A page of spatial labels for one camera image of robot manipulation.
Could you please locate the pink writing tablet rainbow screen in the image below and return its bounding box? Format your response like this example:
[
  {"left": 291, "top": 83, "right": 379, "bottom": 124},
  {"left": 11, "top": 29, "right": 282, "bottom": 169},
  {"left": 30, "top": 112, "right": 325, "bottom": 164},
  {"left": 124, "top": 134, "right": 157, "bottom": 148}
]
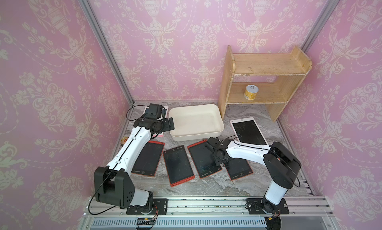
[{"left": 143, "top": 106, "right": 169, "bottom": 138}]

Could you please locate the red black newsmy tablet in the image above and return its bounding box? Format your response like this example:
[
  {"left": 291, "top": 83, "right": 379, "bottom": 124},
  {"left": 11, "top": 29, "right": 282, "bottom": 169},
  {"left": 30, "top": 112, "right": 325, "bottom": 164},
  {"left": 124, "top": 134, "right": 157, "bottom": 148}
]
[
  {"left": 223, "top": 158, "right": 253, "bottom": 181},
  {"left": 132, "top": 141, "right": 165, "bottom": 177}
]

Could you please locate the pink writing tablet dark screen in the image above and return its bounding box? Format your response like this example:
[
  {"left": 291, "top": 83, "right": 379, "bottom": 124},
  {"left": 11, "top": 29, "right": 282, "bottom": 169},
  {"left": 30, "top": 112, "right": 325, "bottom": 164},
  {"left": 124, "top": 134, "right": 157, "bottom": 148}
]
[{"left": 230, "top": 117, "right": 268, "bottom": 145}]

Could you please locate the red black Newsmy tablet top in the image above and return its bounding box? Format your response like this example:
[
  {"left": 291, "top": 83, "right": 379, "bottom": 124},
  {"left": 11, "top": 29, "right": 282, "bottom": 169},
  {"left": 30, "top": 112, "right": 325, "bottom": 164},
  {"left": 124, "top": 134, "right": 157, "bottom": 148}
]
[{"left": 132, "top": 141, "right": 165, "bottom": 177}]

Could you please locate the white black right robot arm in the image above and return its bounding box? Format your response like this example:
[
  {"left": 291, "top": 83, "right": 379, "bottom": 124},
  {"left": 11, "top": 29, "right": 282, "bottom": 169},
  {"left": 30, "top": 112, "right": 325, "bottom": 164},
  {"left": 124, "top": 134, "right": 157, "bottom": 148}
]
[{"left": 205, "top": 137, "right": 301, "bottom": 216}]

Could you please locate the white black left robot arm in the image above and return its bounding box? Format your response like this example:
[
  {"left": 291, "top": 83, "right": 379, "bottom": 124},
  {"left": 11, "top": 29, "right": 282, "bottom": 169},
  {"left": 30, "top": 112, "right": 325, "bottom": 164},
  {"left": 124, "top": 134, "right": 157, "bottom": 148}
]
[{"left": 91, "top": 104, "right": 175, "bottom": 214}]

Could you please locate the white plastic storage box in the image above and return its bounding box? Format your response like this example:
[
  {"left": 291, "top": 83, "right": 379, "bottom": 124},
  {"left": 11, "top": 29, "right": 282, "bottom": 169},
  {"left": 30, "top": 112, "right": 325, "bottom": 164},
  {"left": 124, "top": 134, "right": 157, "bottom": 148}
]
[{"left": 169, "top": 104, "right": 224, "bottom": 142}]

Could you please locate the round tin left side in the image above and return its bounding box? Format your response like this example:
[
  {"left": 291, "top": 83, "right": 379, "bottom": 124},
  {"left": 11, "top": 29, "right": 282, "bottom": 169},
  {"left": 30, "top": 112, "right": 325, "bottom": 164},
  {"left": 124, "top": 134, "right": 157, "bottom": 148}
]
[{"left": 120, "top": 137, "right": 128, "bottom": 146}]

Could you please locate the yellow white tin can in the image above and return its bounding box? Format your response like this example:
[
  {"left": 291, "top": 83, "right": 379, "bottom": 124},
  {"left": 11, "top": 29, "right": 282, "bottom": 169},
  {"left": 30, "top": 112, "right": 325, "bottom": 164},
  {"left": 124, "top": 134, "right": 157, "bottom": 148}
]
[{"left": 244, "top": 84, "right": 259, "bottom": 101}]

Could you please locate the wooden shelf unit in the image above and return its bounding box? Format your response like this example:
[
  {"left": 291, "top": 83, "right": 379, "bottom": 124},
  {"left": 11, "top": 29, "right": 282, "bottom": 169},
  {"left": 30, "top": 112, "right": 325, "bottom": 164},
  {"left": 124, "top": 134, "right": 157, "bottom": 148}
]
[{"left": 218, "top": 46, "right": 312, "bottom": 121}]

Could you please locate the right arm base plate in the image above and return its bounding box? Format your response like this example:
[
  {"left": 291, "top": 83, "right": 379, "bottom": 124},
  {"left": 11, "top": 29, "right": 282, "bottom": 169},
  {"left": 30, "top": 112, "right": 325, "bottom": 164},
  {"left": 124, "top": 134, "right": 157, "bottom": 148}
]
[{"left": 244, "top": 198, "right": 289, "bottom": 216}]

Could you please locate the aluminium front rail frame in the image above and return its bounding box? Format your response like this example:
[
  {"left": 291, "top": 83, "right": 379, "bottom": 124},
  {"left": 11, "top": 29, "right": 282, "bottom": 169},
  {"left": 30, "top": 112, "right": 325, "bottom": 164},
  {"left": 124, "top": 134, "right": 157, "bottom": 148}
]
[{"left": 77, "top": 196, "right": 340, "bottom": 230}]

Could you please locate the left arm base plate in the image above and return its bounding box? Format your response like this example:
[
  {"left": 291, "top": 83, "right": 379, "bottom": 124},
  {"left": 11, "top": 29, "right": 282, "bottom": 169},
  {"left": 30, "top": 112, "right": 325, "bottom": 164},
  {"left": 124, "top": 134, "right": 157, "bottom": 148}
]
[{"left": 126, "top": 198, "right": 168, "bottom": 215}]

